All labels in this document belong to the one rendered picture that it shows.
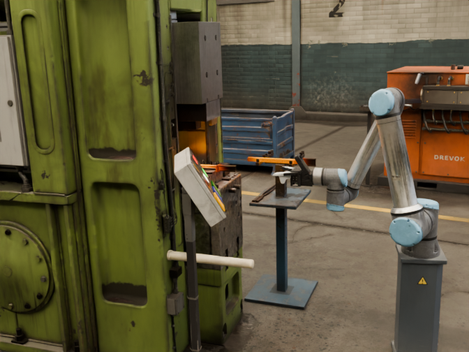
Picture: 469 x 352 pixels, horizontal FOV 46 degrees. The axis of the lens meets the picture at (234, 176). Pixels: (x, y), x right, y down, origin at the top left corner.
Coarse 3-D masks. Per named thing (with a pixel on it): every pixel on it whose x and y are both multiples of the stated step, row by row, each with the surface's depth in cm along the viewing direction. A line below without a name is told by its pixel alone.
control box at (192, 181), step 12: (180, 156) 247; (192, 156) 245; (180, 168) 226; (192, 168) 226; (180, 180) 226; (192, 180) 227; (192, 192) 228; (204, 192) 229; (204, 204) 230; (216, 204) 230; (204, 216) 231; (216, 216) 232
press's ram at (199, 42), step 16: (176, 32) 272; (192, 32) 270; (208, 32) 280; (176, 48) 274; (192, 48) 272; (208, 48) 281; (176, 64) 277; (192, 64) 274; (208, 64) 282; (176, 80) 279; (192, 80) 276; (208, 80) 283; (176, 96) 281; (192, 96) 278; (208, 96) 284
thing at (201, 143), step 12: (204, 0) 309; (192, 12) 309; (204, 12) 310; (216, 12) 328; (180, 132) 330; (192, 132) 327; (204, 132) 325; (216, 132) 338; (180, 144) 332; (192, 144) 329; (204, 144) 326; (216, 144) 339; (204, 156) 328; (216, 156) 340
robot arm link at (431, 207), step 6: (420, 198) 280; (426, 204) 269; (432, 204) 269; (438, 204) 273; (426, 210) 269; (432, 210) 269; (438, 210) 273; (432, 216) 268; (432, 222) 267; (432, 228) 269; (432, 234) 273
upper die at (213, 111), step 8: (184, 104) 286; (192, 104) 284; (200, 104) 283; (208, 104) 285; (216, 104) 296; (184, 112) 287; (192, 112) 286; (200, 112) 284; (208, 112) 285; (216, 112) 297; (184, 120) 288; (192, 120) 287; (200, 120) 285; (208, 120) 286
